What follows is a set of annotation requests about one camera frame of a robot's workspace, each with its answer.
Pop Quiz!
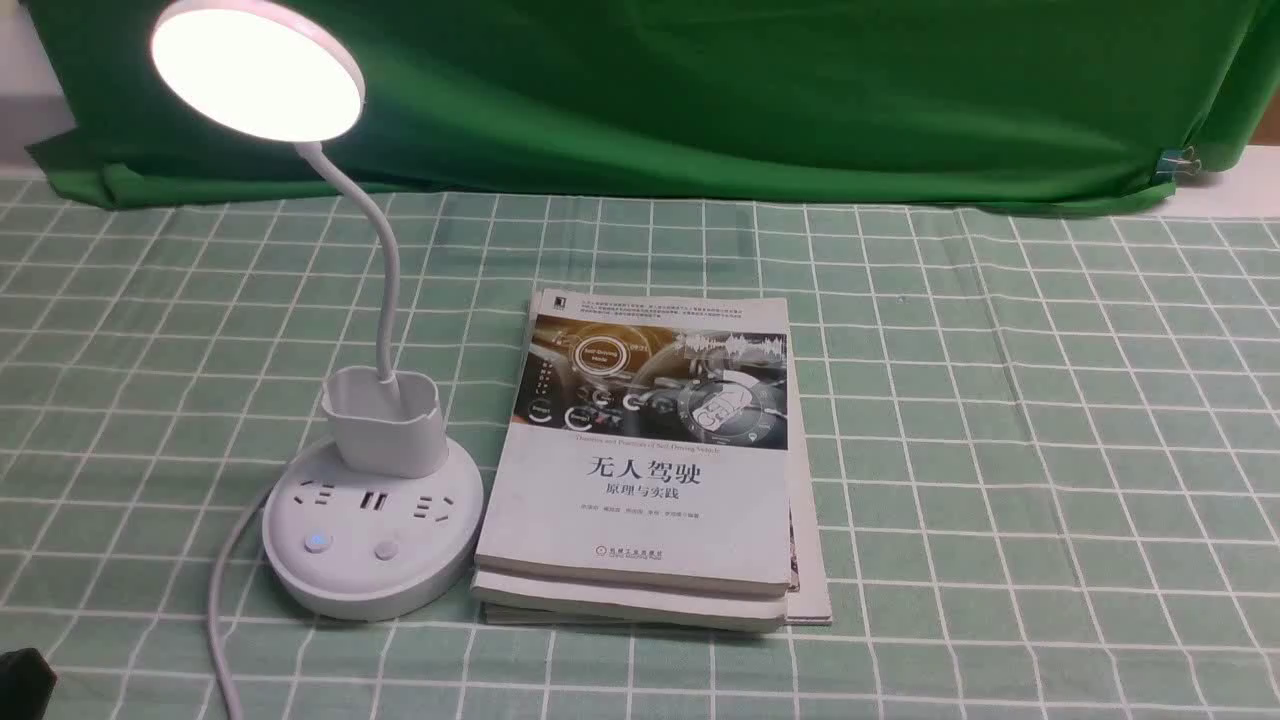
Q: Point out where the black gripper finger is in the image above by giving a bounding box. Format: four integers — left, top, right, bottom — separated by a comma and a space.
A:
1, 648, 58, 720

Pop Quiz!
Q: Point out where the white desk lamp with sockets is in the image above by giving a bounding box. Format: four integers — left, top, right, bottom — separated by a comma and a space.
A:
150, 1, 484, 623

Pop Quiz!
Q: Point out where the middle white book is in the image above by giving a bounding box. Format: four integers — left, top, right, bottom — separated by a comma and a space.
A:
470, 300, 797, 633

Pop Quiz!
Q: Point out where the top white self-driving book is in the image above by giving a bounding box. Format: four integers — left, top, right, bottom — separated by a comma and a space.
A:
474, 288, 794, 598

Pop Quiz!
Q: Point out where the bottom thin white book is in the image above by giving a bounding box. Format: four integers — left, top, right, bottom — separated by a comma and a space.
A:
484, 389, 833, 626

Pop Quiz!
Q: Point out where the green backdrop cloth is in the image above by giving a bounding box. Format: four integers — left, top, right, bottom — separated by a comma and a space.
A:
22, 0, 1280, 218

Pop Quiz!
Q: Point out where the blue binder clip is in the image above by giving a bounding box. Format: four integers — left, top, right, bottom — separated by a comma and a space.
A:
1153, 146, 1202, 184

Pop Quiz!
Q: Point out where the white lamp power cable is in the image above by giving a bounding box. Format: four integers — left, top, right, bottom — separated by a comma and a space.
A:
207, 480, 276, 720

